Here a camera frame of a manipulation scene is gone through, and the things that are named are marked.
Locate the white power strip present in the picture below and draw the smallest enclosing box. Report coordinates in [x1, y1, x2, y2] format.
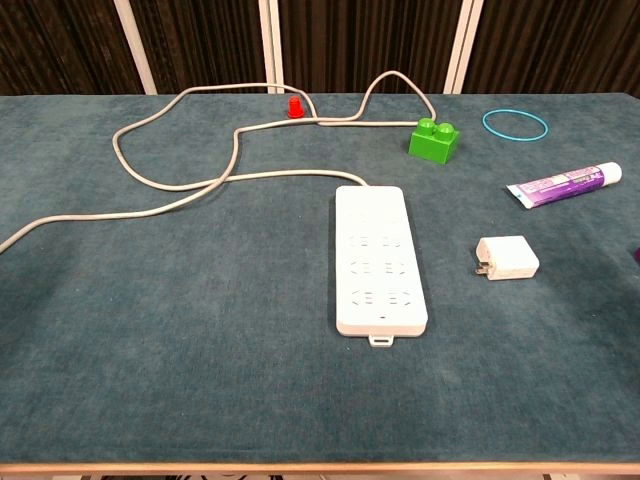
[334, 184, 429, 348]

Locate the dark ribbed partition panel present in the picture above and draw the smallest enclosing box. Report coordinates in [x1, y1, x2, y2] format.
[277, 0, 466, 95]
[0, 0, 146, 96]
[464, 0, 640, 99]
[130, 0, 275, 95]

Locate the teal table mat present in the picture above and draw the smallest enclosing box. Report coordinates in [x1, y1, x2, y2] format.
[0, 92, 640, 464]

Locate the white partition post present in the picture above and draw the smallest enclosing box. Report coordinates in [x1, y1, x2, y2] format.
[443, 0, 485, 95]
[257, 0, 284, 95]
[113, 0, 159, 95]

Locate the green building block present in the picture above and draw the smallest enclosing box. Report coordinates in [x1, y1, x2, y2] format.
[407, 116, 462, 166]

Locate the white power strip cable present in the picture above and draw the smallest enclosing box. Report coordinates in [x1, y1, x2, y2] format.
[0, 70, 435, 255]

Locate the blue rubber ring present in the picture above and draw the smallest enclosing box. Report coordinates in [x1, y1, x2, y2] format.
[482, 109, 552, 142]

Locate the white plug adapter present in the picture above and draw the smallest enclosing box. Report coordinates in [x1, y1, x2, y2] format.
[473, 236, 541, 282]

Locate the purple white toothpaste tube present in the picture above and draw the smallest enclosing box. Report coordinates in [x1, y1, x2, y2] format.
[505, 161, 624, 209]

